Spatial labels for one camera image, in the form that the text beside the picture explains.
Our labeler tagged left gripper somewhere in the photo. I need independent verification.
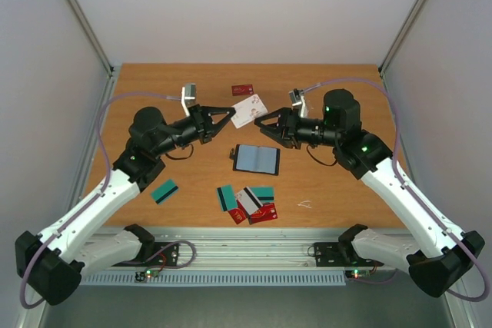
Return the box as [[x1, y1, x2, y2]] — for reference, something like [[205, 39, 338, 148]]
[[154, 104, 236, 157]]

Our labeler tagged white floral VIP card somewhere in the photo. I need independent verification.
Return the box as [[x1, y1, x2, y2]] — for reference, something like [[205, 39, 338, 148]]
[[231, 94, 268, 129]]

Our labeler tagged black leather card holder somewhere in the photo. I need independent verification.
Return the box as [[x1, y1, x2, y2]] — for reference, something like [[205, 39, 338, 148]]
[[229, 144, 281, 176]]

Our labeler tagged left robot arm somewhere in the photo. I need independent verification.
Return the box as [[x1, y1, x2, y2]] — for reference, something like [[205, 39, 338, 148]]
[[15, 104, 235, 306]]

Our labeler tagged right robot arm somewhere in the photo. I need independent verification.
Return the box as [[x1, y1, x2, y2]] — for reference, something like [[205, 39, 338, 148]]
[[254, 89, 485, 297]]

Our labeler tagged lone red card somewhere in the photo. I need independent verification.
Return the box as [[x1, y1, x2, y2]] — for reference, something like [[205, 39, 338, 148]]
[[231, 84, 254, 96]]

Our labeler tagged large teal card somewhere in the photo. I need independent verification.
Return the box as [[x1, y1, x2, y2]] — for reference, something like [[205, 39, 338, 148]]
[[250, 187, 274, 204]]

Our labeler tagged teal card with black stripe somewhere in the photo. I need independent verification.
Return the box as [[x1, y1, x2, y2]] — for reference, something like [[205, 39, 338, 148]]
[[216, 185, 238, 212]]

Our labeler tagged white card with black stripe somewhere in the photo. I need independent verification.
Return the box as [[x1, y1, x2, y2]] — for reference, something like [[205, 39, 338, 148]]
[[235, 187, 263, 216]]

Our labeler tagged teal card far left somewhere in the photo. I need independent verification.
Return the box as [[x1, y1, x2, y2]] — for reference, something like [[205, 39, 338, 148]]
[[151, 179, 178, 205]]

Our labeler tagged red card in pile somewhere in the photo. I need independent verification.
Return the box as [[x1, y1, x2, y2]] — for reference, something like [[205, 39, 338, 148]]
[[248, 203, 278, 224]]

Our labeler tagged dark red card under pile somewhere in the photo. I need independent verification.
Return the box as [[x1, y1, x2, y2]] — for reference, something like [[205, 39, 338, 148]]
[[228, 207, 248, 224]]

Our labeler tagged left controller board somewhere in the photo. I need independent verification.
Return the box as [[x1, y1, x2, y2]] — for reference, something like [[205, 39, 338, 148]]
[[135, 270, 160, 283]]

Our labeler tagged controller board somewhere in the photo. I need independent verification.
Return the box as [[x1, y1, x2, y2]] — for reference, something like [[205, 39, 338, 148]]
[[345, 269, 374, 280], [135, 270, 160, 283]]

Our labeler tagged right controller board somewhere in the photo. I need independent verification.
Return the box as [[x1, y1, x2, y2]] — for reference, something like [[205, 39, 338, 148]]
[[345, 269, 374, 280]]

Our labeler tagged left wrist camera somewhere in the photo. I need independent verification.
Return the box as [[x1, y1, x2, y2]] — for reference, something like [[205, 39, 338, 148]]
[[181, 83, 197, 117]]

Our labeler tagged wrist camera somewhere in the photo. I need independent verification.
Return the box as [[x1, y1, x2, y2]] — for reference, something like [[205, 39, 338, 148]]
[[181, 83, 197, 117], [289, 88, 308, 118]]

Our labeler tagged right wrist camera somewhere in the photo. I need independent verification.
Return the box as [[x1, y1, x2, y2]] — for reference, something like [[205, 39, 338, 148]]
[[289, 88, 308, 118]]

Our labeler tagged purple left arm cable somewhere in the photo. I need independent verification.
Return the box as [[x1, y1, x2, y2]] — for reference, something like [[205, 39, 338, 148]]
[[18, 91, 185, 310]]

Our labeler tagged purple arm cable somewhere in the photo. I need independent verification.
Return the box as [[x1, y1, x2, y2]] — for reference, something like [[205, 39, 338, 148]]
[[18, 91, 185, 310], [303, 77, 489, 302]]

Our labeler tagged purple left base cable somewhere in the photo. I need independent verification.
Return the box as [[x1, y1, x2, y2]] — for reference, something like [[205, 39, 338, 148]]
[[145, 240, 198, 270]]

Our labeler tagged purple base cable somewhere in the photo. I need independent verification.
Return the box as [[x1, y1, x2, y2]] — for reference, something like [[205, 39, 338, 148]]
[[145, 240, 198, 270], [353, 268, 399, 285]]

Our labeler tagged aluminium front rail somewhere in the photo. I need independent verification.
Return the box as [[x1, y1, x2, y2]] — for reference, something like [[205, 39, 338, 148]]
[[36, 227, 460, 272]]

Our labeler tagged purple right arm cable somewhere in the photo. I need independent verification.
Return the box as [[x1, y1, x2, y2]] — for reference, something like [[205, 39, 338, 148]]
[[303, 77, 489, 302]]

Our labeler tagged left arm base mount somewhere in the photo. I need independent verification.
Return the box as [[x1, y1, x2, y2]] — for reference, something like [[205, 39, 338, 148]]
[[115, 224, 179, 267]]

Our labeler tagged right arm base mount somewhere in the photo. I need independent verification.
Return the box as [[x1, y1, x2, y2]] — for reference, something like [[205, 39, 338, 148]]
[[310, 224, 383, 269]]

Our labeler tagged white slotted cable duct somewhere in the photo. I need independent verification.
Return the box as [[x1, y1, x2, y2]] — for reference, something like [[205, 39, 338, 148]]
[[81, 270, 346, 287]]

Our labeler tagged left rear aluminium post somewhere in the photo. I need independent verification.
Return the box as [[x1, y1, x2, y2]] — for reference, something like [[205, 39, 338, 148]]
[[66, 0, 114, 76]]

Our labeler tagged aluminium post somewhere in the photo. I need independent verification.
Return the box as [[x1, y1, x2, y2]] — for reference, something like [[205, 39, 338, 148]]
[[378, 0, 429, 78], [66, 0, 114, 76]]

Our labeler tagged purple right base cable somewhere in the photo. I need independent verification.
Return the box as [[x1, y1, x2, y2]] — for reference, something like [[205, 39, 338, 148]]
[[353, 268, 399, 285]]

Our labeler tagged right rear aluminium post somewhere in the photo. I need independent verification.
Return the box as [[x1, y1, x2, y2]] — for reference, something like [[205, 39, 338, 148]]
[[378, 0, 429, 78]]

